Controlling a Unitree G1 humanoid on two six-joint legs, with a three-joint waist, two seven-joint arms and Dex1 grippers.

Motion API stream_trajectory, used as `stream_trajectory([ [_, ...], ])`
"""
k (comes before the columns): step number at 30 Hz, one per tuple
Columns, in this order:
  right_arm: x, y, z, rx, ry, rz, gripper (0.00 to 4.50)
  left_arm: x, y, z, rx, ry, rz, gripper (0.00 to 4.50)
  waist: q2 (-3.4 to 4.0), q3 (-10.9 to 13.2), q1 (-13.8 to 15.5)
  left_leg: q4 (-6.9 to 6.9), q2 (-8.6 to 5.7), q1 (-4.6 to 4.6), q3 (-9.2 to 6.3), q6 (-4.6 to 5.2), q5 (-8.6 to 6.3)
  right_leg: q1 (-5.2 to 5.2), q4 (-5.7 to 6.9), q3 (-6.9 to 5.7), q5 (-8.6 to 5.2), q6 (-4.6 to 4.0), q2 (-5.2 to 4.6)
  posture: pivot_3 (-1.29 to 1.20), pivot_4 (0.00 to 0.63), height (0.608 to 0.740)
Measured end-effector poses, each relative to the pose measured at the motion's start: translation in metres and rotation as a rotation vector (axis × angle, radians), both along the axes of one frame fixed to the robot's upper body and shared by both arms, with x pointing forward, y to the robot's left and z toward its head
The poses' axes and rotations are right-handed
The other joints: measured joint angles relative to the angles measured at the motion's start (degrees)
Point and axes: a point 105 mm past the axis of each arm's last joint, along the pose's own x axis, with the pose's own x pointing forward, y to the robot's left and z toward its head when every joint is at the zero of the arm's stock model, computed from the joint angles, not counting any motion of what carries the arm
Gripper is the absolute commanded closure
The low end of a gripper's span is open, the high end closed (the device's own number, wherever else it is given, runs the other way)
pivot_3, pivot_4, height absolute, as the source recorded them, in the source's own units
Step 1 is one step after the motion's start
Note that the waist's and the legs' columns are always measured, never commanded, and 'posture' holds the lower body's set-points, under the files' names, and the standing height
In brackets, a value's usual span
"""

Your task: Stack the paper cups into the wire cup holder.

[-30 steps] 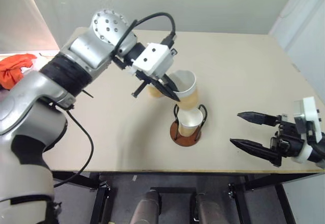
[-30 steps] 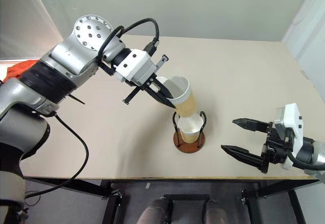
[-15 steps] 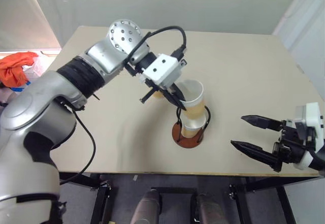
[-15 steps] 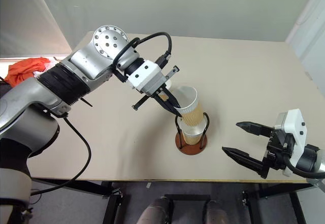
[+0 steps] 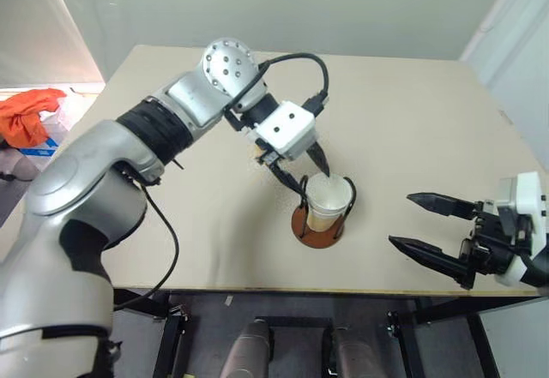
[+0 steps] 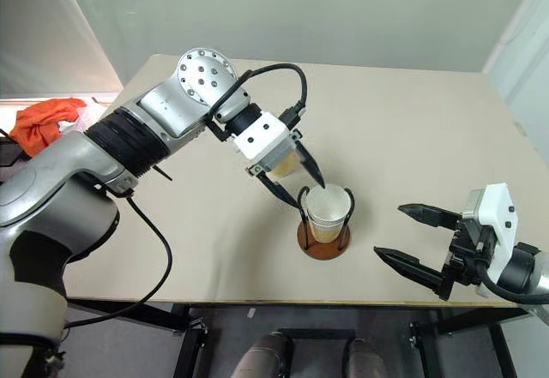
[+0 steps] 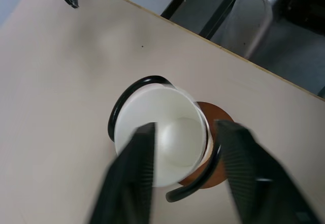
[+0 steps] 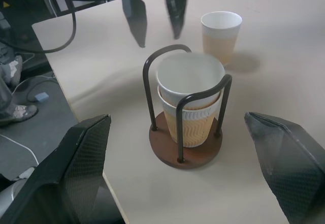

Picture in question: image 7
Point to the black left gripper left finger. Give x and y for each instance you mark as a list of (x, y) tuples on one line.
[(132, 178)]

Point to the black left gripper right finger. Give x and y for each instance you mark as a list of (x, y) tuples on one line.
[(254, 183)]

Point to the white paper cup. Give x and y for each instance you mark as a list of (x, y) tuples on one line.
[(175, 122)]

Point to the silver robot body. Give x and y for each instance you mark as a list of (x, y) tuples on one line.
[(254, 10)]

